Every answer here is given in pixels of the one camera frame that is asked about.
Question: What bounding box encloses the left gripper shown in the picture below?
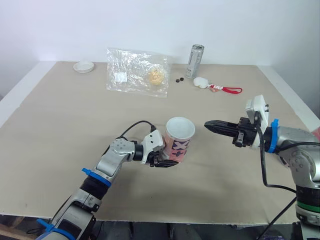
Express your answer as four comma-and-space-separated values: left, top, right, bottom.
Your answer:
146, 149, 180, 169

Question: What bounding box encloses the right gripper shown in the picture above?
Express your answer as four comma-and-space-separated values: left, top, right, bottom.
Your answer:
232, 116, 260, 149

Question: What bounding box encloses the pink patterned tube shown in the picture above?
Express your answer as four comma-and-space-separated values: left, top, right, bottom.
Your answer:
163, 116, 196, 164

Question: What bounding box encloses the white round lid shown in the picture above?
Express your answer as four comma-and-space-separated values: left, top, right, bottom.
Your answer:
73, 60, 96, 74

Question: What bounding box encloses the red object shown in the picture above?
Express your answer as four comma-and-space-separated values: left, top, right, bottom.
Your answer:
310, 124, 320, 144

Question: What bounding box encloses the robot body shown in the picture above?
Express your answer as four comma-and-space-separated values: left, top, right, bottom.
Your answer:
96, 221, 297, 240

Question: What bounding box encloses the silver drink can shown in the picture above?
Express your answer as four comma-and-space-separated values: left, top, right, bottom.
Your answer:
185, 44, 206, 79

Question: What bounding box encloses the small white packet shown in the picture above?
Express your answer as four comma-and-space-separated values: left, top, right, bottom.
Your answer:
115, 72, 128, 84

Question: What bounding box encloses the clear plastic bag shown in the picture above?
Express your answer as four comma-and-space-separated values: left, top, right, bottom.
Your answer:
105, 47, 169, 99

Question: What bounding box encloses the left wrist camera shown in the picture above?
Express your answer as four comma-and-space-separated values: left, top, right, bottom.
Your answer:
141, 129, 165, 165

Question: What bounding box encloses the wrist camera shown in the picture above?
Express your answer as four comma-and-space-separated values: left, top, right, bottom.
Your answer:
244, 94, 271, 131
141, 129, 165, 165

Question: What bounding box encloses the black cable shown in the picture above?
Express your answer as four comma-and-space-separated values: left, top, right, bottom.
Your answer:
118, 120, 157, 141
253, 111, 298, 195
259, 196, 299, 240

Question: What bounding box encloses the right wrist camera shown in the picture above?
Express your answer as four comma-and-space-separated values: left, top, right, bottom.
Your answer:
244, 94, 271, 131

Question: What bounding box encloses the white charm with red cord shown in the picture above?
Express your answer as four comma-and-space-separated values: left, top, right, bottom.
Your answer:
193, 76, 244, 95

